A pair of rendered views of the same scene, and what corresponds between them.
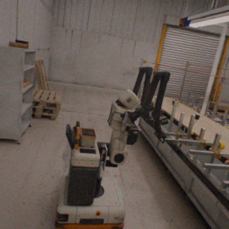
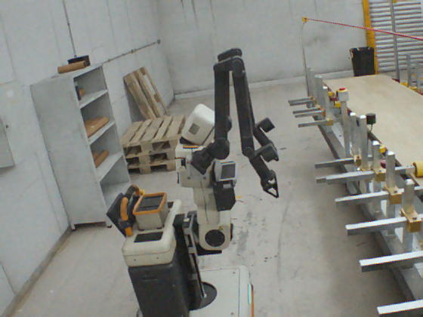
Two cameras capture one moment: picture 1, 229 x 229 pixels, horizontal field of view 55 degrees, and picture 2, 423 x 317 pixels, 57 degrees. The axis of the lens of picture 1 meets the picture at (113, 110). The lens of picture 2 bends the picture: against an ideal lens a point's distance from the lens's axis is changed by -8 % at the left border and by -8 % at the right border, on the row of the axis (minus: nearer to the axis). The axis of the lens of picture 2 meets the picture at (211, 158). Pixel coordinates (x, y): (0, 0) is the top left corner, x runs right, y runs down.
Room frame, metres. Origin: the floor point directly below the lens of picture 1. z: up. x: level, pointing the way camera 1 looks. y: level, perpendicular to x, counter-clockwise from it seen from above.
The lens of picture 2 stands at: (0.18, -0.81, 1.81)
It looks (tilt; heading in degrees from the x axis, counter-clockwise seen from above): 19 degrees down; 19
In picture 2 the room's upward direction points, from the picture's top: 10 degrees counter-clockwise
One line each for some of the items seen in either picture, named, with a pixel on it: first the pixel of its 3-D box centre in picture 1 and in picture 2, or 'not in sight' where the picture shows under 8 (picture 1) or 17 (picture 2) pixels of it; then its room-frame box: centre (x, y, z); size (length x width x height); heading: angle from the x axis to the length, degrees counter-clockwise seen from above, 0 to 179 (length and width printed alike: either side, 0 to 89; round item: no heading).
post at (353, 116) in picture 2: (178, 130); (355, 149); (2.71, -0.87, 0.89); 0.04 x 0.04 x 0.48; 11
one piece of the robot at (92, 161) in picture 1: (86, 163); (167, 254); (2.01, 0.19, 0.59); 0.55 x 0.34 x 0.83; 12
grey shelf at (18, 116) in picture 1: (15, 92); (86, 144); (3.75, 1.77, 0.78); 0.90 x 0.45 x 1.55; 11
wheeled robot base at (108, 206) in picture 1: (89, 199); (197, 310); (2.03, 0.10, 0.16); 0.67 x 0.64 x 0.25; 102
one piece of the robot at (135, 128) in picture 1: (129, 129); (223, 180); (2.09, -0.18, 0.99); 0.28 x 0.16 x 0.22; 12
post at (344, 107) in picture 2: (171, 120); (345, 132); (2.96, -0.82, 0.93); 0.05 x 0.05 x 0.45; 11
